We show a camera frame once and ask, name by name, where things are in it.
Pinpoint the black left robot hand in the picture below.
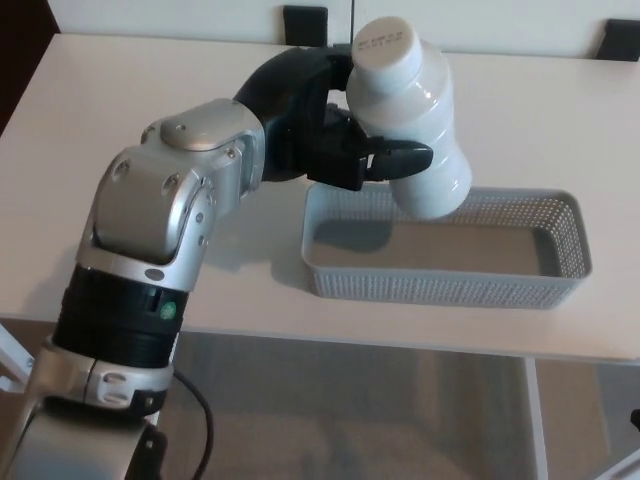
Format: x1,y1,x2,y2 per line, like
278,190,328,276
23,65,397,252
233,42,434,193

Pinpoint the white plastic bottle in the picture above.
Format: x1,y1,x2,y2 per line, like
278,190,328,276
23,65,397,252
345,17,474,220

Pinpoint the black clamp left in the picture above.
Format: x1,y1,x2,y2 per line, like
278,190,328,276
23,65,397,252
282,4,329,50

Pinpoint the black clamp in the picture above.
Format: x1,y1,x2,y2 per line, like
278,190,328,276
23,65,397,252
594,18,640,63
282,4,329,50

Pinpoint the grey perforated plastic basket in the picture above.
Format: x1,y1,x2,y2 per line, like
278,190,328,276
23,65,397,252
300,185,594,312

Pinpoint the dark maroon panel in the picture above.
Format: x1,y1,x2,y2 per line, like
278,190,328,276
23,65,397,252
0,0,61,137

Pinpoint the black clamp right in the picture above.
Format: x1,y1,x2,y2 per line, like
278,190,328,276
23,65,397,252
594,18,640,63

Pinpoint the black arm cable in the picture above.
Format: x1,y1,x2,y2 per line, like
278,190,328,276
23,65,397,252
171,368,217,480

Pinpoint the white desk leg frame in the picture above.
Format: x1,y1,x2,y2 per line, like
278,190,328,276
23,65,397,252
0,319,37,394
523,357,640,480

